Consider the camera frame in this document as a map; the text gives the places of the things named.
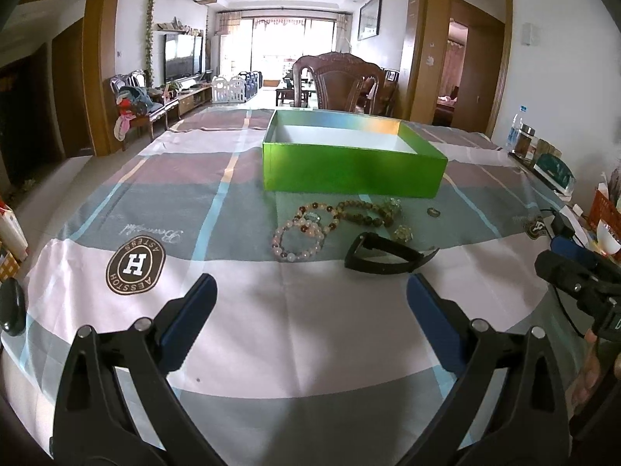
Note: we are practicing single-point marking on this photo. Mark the black oval object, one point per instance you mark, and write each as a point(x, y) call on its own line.
point(12, 308)

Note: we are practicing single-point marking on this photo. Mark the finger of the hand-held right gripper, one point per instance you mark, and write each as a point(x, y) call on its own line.
point(575, 250)
point(563, 272)

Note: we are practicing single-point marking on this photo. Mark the brown paper box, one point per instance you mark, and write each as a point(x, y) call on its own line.
point(548, 148)

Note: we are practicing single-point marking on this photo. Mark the green tin box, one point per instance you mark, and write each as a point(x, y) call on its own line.
point(553, 172)

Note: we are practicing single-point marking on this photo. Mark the wooden television cabinet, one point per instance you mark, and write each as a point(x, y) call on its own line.
point(194, 99)

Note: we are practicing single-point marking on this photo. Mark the silver framed chair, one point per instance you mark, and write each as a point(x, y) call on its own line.
point(155, 114)

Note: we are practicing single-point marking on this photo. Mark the framed wall picture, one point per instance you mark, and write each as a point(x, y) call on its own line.
point(369, 17)

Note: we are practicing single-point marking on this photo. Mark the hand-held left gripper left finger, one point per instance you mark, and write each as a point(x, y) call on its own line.
point(191, 315)

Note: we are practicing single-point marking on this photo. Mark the black watch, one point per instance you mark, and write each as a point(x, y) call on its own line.
point(383, 267)

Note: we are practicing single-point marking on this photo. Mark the white wall switch box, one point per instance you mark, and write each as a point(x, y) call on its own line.
point(530, 34)

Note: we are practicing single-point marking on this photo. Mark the carved wooden chair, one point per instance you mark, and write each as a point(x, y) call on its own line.
point(344, 82)

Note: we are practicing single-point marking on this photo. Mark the clear water bottle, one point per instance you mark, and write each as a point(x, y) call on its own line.
point(513, 133)

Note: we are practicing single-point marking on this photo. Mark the black power adapter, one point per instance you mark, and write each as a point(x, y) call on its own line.
point(563, 225)

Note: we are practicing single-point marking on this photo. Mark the glass jar with black lid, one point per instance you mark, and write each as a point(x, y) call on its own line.
point(525, 145)

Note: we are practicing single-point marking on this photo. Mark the blue baby fence panels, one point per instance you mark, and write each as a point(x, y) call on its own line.
point(251, 82)

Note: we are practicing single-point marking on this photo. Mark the green vine garland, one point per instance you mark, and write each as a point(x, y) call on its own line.
point(149, 34)

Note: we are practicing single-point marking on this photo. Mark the plaid tablecloth with round logo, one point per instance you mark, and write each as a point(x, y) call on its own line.
point(291, 349)

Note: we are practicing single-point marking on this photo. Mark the white baby fence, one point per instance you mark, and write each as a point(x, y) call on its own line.
point(227, 91)

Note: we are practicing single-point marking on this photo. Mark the flat screen television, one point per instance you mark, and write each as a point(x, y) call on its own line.
point(183, 56)

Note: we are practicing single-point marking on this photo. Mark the orange plastic basket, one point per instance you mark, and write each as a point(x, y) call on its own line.
point(604, 206)

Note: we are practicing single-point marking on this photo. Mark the green cardboard box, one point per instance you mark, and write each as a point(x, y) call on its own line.
point(349, 170)

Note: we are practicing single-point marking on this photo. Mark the pile of clothes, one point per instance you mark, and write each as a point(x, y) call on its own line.
point(131, 104)

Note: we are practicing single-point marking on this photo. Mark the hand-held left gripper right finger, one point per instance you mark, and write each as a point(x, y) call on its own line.
point(429, 310)

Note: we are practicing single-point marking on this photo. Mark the person's right hand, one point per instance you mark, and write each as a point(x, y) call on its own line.
point(588, 366)

